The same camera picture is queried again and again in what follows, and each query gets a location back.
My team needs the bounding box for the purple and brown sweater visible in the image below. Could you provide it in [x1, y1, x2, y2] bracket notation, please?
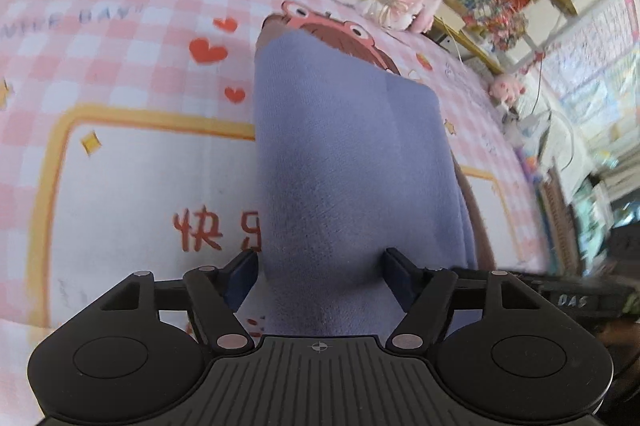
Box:
[252, 14, 482, 338]

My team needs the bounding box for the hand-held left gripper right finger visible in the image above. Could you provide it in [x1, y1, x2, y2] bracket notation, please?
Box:
[383, 247, 577, 354]

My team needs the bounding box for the small pink plush pig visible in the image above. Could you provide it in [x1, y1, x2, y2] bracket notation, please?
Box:
[487, 72, 527, 108]

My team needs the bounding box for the colourful decorative bouquet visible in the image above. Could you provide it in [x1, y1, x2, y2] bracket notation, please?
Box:
[462, 0, 532, 53]

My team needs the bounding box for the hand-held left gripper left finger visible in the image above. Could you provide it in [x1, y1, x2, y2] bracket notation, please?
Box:
[64, 250, 260, 354]

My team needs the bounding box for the pink checked printed blanket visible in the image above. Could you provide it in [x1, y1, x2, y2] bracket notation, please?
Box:
[0, 0, 557, 339]

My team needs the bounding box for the pastel chart wall poster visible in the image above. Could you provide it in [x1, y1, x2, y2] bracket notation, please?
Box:
[540, 0, 640, 119]

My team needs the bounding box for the stack of notebooks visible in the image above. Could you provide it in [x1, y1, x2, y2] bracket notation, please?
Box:
[536, 165, 592, 274]

